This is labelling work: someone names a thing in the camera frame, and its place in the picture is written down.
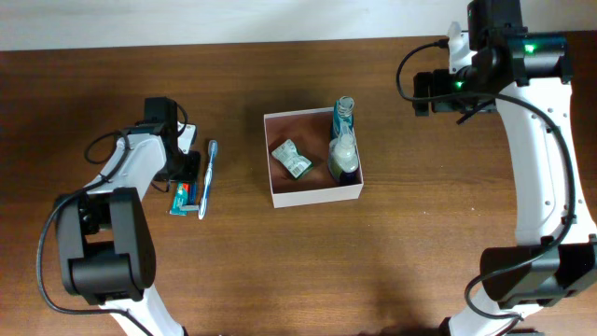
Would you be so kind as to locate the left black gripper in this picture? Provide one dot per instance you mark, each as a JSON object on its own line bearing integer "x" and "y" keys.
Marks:
{"x": 191, "y": 174}

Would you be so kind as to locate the white cardboard box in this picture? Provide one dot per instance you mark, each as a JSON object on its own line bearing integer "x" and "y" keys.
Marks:
{"x": 310, "y": 132}

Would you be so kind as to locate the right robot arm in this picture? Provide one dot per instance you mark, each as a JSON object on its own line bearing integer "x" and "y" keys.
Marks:
{"x": 497, "y": 65}

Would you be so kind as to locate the Colgate toothpaste tube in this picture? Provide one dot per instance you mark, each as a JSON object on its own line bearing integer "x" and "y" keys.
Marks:
{"x": 184, "y": 199}

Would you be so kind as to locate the blue Listerine mouthwash bottle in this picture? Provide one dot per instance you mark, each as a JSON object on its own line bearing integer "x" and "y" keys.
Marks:
{"x": 343, "y": 112}

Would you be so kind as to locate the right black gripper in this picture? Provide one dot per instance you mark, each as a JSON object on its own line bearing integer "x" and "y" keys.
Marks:
{"x": 441, "y": 79}

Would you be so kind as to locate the blue toothbrush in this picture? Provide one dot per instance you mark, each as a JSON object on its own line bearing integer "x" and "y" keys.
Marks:
{"x": 208, "y": 177}

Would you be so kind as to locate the clear spray bottle dark liquid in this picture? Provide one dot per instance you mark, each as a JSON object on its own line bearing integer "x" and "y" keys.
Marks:
{"x": 343, "y": 161}

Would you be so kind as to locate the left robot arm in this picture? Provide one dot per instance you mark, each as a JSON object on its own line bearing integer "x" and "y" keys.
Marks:
{"x": 106, "y": 252}

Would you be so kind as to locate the green white soap packet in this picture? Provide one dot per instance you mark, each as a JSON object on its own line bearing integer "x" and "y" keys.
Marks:
{"x": 288, "y": 155}

